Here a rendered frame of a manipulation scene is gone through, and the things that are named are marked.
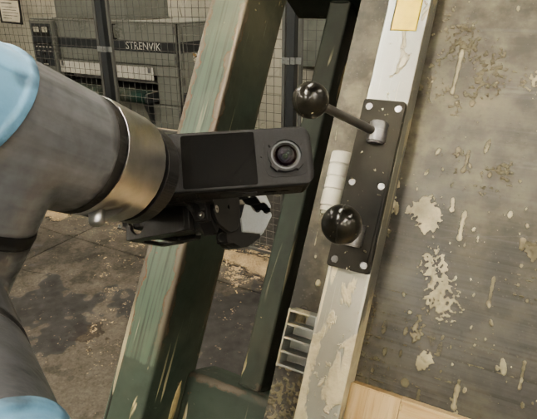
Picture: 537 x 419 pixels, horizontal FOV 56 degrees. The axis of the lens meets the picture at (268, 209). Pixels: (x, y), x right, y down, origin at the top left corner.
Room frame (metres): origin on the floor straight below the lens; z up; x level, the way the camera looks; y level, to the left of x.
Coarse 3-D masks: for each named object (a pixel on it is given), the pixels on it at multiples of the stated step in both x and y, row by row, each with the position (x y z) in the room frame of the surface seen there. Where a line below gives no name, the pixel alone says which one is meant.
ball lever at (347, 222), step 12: (324, 216) 0.42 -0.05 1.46; (336, 216) 0.41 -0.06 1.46; (348, 216) 0.41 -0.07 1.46; (360, 216) 0.42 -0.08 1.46; (324, 228) 0.42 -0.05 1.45; (336, 228) 0.41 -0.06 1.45; (348, 228) 0.41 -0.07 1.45; (360, 228) 0.41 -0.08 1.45; (336, 240) 0.41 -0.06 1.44; (348, 240) 0.41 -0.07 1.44; (360, 240) 0.50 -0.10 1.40
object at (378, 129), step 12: (300, 84) 0.52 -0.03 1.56; (312, 84) 0.51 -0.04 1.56; (300, 96) 0.50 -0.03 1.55; (312, 96) 0.50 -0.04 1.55; (324, 96) 0.51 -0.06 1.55; (300, 108) 0.50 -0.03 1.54; (312, 108) 0.50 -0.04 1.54; (324, 108) 0.51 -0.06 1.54; (336, 108) 0.53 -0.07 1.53; (348, 120) 0.54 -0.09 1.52; (360, 120) 0.55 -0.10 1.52; (372, 120) 0.57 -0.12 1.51; (372, 132) 0.55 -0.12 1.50; (384, 132) 0.55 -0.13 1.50
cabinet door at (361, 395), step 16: (352, 384) 0.45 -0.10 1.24; (352, 400) 0.44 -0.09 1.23; (368, 400) 0.43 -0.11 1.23; (384, 400) 0.43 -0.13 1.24; (400, 400) 0.42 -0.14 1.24; (352, 416) 0.43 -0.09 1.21; (368, 416) 0.42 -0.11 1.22; (384, 416) 0.42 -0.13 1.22; (400, 416) 0.41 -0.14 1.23; (416, 416) 0.41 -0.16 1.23; (432, 416) 0.40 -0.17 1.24; (448, 416) 0.40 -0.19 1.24
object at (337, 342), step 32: (384, 32) 0.64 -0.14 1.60; (416, 32) 0.62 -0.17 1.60; (384, 64) 0.62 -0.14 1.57; (416, 64) 0.60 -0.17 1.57; (384, 96) 0.59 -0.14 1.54; (416, 96) 0.62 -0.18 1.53; (384, 224) 0.53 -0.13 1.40; (352, 288) 0.49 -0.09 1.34; (320, 320) 0.48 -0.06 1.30; (352, 320) 0.47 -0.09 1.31; (320, 352) 0.46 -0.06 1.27; (352, 352) 0.45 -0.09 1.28; (320, 384) 0.44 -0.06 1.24; (320, 416) 0.42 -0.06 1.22
